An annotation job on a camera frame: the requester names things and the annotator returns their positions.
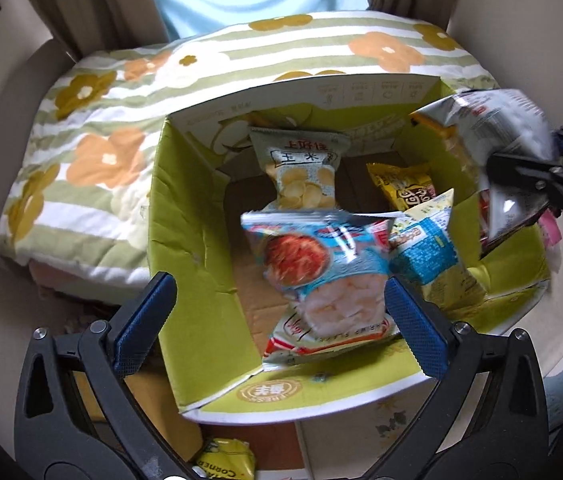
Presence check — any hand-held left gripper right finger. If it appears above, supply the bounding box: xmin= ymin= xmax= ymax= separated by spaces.
xmin=369 ymin=275 xmax=549 ymax=480

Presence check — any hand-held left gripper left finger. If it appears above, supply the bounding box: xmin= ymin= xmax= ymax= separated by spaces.
xmin=14 ymin=271 xmax=197 ymax=480

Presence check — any silver chip packet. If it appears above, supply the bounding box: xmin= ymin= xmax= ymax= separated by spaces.
xmin=409 ymin=87 xmax=559 ymax=261

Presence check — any blue-yellow snack packet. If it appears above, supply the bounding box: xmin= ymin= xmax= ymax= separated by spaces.
xmin=386 ymin=188 xmax=487 ymax=311

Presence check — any yellow-green cardboard box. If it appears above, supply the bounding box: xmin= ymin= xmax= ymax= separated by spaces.
xmin=148 ymin=72 xmax=552 ymax=423

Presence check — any blue shrimp chip packet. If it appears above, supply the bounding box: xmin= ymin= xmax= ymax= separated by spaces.
xmin=240 ymin=210 xmax=402 ymax=372

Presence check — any yellow snack packet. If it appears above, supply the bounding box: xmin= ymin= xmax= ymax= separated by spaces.
xmin=365 ymin=161 xmax=437 ymax=213

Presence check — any green-white corn chip packet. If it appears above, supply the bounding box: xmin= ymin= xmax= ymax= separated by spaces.
xmin=248 ymin=126 xmax=351 ymax=213

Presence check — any pink snack packet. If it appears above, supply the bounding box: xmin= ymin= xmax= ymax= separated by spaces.
xmin=536 ymin=210 xmax=562 ymax=248

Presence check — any white floral folding table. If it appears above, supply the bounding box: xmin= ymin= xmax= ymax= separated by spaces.
xmin=294 ymin=232 xmax=563 ymax=480

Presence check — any yellow bag with black print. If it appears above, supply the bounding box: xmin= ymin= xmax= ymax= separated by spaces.
xmin=194 ymin=437 xmax=257 ymax=480

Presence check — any floral striped cushion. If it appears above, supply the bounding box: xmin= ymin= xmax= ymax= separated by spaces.
xmin=0 ymin=10 xmax=499 ymax=306

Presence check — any grey bed headboard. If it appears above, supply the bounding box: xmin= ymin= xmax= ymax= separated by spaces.
xmin=0 ymin=37 xmax=80 ymax=261

